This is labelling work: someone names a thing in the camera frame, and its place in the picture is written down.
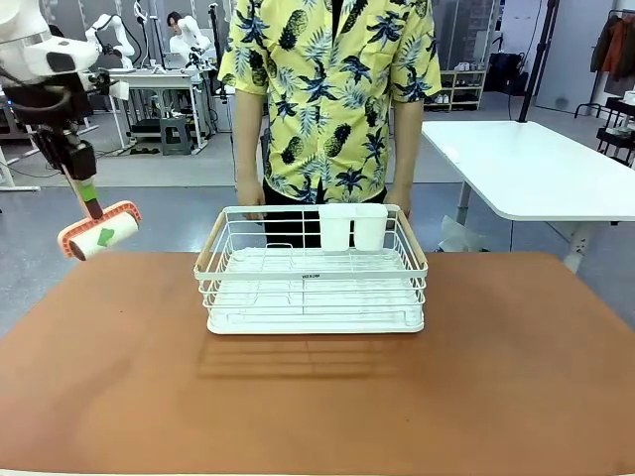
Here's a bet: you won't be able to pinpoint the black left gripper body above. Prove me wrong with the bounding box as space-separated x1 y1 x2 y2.
37 126 98 183

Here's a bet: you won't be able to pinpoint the orange lint roller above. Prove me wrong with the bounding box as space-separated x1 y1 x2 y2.
57 163 143 263

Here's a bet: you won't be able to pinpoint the person's left forearm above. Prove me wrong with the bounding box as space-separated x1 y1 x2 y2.
393 95 426 187

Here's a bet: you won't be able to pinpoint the person's right forearm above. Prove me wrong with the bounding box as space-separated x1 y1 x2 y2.
233 87 265 182

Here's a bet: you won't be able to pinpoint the person's right hand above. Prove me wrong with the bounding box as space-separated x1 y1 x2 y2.
236 177 267 222

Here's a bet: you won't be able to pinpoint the person's left hand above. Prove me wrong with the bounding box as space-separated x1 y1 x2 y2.
389 181 416 220

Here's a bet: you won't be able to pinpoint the grey plastic stool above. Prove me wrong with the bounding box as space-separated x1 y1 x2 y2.
159 117 193 158

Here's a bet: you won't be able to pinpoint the white background desk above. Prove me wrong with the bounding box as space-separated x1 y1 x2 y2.
104 64 212 151

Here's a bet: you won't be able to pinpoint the black trousers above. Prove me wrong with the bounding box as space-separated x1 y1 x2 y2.
261 177 389 249

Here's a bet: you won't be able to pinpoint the person in yellow pineapple shirt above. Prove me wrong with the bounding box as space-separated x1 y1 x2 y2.
217 0 443 205

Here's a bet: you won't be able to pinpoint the white plastic cutlery holder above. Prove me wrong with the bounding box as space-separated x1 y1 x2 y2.
317 202 389 252

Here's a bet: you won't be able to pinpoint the clear plastic bag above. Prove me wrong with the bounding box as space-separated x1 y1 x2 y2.
437 214 491 255

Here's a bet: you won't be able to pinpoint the wooden shoe shelf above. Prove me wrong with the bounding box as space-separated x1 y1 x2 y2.
424 68 490 113

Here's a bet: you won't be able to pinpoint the white table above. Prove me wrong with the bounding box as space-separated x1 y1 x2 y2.
420 120 635 275

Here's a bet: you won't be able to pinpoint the black stand pole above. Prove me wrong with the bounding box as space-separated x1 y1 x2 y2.
517 0 558 124

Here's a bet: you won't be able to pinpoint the black utility cart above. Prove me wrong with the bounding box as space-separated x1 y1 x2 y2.
594 95 635 169

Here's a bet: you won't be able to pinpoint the clothes rack with garments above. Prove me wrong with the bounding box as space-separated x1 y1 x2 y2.
574 8 635 120

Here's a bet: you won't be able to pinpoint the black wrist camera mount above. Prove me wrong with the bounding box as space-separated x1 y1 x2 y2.
2 72 113 136

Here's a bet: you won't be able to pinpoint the white wire dish rack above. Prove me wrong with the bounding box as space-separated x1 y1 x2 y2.
192 203 430 336

